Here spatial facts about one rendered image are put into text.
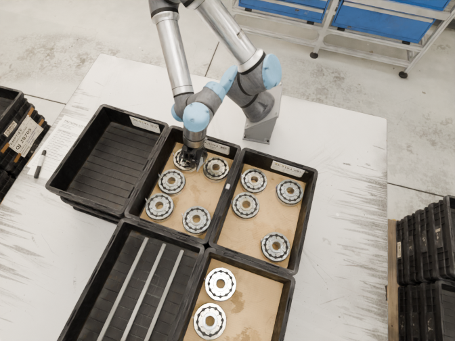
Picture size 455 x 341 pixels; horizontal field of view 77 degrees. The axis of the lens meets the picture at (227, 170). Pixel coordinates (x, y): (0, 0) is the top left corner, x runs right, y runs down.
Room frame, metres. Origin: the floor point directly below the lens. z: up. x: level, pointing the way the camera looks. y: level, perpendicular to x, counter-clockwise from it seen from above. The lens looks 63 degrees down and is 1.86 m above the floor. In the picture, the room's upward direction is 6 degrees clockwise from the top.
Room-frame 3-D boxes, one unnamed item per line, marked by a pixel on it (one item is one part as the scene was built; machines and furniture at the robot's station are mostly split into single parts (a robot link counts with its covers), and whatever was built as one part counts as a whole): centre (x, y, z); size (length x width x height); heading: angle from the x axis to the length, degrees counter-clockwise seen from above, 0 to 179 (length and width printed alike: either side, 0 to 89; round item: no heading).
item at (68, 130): (0.61, 0.75, 0.70); 0.33 x 0.23 x 0.01; 171
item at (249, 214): (0.37, -0.08, 0.86); 0.10 x 0.10 x 0.01
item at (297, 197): (0.45, -0.25, 0.86); 0.10 x 0.10 x 0.01
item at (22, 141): (0.82, 1.20, 0.41); 0.31 x 0.02 x 0.16; 171
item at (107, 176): (0.49, 0.43, 0.87); 0.40 x 0.30 x 0.11; 167
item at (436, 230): (0.42, -1.22, 0.37); 0.40 x 0.30 x 0.45; 171
